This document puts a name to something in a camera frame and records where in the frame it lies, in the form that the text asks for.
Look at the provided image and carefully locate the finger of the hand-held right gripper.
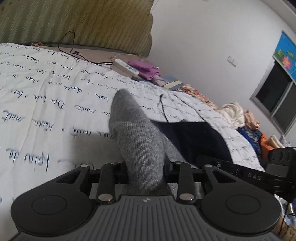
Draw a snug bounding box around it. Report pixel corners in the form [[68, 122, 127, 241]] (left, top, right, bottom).
[[196, 155, 270, 184]]

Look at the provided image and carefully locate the beige mattress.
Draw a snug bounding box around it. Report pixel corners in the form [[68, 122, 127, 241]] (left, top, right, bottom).
[[30, 42, 144, 70]]

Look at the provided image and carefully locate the white script-printed blanket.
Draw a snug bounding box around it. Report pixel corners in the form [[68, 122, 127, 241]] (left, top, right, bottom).
[[0, 43, 266, 241]]

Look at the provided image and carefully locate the lotus wall poster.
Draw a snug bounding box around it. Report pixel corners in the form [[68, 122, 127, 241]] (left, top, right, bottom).
[[272, 31, 296, 84]]

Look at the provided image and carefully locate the olive upholstered headboard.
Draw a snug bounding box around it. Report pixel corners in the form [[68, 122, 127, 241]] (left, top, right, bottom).
[[0, 0, 155, 58]]

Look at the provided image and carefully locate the purple cloth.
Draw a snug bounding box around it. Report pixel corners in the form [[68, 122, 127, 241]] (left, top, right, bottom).
[[128, 60, 161, 80]]

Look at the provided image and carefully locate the cream folded cloth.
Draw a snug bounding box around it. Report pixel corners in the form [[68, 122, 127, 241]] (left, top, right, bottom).
[[266, 135, 286, 149]]

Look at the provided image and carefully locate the white power strip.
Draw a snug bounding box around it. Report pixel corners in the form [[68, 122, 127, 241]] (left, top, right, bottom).
[[114, 59, 140, 76]]

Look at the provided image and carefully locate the blue patterned cloth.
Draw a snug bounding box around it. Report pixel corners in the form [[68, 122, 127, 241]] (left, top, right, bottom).
[[237, 127, 264, 160]]

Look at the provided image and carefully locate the grey-framed window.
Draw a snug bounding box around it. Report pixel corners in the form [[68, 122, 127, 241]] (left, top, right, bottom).
[[249, 59, 296, 137]]

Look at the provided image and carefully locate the stack of books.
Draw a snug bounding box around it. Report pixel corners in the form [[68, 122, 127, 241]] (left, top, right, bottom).
[[154, 74, 184, 91]]

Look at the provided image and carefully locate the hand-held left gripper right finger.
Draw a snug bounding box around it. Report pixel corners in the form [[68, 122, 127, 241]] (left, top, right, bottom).
[[163, 160, 230, 205]]

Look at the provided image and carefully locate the peach cloth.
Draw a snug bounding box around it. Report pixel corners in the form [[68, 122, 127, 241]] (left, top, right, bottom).
[[244, 109, 261, 131]]

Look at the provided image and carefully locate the cream cloth pile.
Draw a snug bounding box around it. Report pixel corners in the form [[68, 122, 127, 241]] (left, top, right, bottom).
[[217, 101, 246, 131]]

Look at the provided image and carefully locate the grey knitted sock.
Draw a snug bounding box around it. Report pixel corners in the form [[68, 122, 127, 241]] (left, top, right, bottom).
[[109, 88, 234, 197]]

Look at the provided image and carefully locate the orange cloth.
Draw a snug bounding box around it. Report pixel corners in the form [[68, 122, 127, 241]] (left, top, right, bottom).
[[259, 133, 270, 153]]

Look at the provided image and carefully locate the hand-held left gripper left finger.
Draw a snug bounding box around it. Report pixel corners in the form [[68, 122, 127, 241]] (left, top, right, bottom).
[[56, 162, 127, 205]]

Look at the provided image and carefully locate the black looped cable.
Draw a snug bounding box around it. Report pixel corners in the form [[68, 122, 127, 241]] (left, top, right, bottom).
[[57, 30, 114, 66]]

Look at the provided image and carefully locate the white wall switch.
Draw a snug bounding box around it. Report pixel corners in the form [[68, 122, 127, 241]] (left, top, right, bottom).
[[227, 55, 239, 67]]

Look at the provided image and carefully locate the thin black cable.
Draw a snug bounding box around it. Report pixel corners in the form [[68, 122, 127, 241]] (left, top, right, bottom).
[[156, 93, 170, 123]]

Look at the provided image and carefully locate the floral cloth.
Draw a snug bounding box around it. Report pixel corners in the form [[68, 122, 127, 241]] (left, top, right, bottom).
[[179, 84, 219, 110]]

